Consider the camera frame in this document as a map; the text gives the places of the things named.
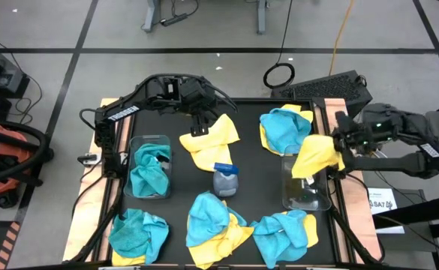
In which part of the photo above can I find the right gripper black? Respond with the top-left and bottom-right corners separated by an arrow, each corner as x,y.
333,111 -> 377,155

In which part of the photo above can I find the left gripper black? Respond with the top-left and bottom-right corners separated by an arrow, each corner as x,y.
180,76 -> 220,137

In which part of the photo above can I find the blue microfiber towel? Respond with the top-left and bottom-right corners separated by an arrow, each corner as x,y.
185,191 -> 248,248
130,142 -> 172,198
259,107 -> 313,155
140,211 -> 170,266
249,209 -> 311,269

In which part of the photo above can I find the teal fluffy microfiber towel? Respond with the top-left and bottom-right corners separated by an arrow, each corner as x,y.
108,208 -> 149,260

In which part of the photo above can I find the teal yellow cloths top right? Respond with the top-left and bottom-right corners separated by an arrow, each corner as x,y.
259,103 -> 314,157

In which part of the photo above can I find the clear plastic basket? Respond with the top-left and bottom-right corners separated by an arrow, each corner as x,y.
123,134 -> 174,200
281,144 -> 333,212

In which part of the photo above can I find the spray bottle with blue cap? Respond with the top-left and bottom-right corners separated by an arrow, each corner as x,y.
212,162 -> 240,199

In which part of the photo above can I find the light wooden table board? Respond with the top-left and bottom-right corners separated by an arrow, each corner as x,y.
323,97 -> 384,263
62,97 -> 134,263

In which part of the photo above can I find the white paper sign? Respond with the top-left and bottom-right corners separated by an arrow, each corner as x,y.
366,187 -> 407,236

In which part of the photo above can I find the black power strip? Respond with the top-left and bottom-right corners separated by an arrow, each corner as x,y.
160,12 -> 189,28

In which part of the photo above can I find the grey desk leg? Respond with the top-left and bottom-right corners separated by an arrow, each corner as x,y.
140,0 -> 163,33
255,0 -> 272,36

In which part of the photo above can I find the orange and black vacuum cleaner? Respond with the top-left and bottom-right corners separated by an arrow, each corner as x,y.
0,115 -> 55,210

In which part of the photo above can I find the black equipment case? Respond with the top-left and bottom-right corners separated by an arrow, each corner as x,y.
0,35 -> 32,122

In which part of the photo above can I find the black cable with coil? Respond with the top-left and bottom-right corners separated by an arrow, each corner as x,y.
262,0 -> 296,90

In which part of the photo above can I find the yellow hanging cable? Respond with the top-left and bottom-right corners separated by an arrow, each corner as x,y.
328,0 -> 356,77

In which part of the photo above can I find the small grey side bracket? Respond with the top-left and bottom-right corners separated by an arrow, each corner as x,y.
77,152 -> 103,167

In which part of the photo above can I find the black vacuum hose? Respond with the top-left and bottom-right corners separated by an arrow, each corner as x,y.
0,118 -> 51,185

